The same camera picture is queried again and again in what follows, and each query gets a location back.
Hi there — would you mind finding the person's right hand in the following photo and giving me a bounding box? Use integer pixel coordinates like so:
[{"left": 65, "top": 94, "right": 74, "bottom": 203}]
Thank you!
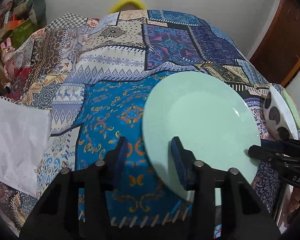
[{"left": 288, "top": 187, "right": 300, "bottom": 215}]

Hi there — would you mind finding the green plush cushion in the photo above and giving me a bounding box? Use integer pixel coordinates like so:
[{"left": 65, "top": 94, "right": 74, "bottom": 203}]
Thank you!
[{"left": 12, "top": 0, "right": 47, "bottom": 29}]

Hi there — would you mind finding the yellow round object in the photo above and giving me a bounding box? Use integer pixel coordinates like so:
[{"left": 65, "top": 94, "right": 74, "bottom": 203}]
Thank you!
[{"left": 108, "top": 0, "right": 147, "bottom": 14}]

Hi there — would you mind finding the white paper sheet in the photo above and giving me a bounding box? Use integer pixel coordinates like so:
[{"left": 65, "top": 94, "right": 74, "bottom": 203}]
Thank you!
[{"left": 0, "top": 101, "right": 51, "bottom": 197}]

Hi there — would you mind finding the patchwork patterned tablecloth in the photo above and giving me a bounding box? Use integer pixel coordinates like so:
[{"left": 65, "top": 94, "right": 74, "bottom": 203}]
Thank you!
[{"left": 0, "top": 10, "right": 270, "bottom": 228}]

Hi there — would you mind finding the small green plate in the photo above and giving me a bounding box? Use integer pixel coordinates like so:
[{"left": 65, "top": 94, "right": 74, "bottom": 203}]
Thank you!
[{"left": 142, "top": 72, "right": 260, "bottom": 202}]

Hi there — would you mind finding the orange green box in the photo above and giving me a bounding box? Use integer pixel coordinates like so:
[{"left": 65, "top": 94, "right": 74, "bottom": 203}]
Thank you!
[{"left": 0, "top": 18, "right": 38, "bottom": 49}]

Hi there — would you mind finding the white patterned bowl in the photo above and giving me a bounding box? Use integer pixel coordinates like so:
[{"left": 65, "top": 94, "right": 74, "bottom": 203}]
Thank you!
[{"left": 263, "top": 86, "right": 298, "bottom": 140}]

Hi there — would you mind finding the pink bunny toy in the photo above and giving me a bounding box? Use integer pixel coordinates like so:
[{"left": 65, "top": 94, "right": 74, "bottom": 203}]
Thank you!
[{"left": 1, "top": 38, "right": 15, "bottom": 80}]

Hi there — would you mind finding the green bowl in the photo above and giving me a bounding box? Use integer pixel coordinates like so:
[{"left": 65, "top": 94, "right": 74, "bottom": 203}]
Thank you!
[{"left": 281, "top": 89, "right": 300, "bottom": 132}]

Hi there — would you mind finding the brown wooden door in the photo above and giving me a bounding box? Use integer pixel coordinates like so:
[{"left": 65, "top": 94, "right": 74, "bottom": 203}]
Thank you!
[{"left": 250, "top": 0, "right": 300, "bottom": 87}]

